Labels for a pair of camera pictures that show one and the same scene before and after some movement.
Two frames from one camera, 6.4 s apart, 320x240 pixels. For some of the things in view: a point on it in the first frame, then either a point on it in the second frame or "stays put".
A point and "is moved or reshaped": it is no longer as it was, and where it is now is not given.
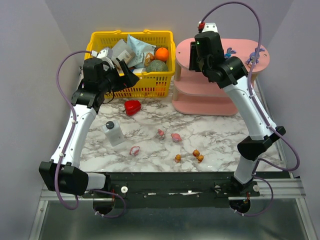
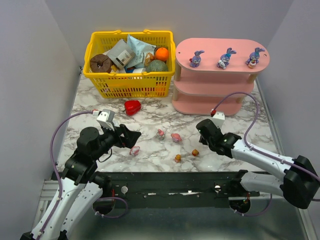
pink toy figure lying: [176, 137] stays put
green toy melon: [157, 65] stays put
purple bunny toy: [250, 61] is moved or reshaped
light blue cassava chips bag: [140, 49] stays put
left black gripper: [119, 75] → [121, 136]
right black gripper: [192, 60] → [206, 135]
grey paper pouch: [121, 51] stays put
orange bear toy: [196, 153] stays put
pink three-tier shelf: [194, 94] stays put
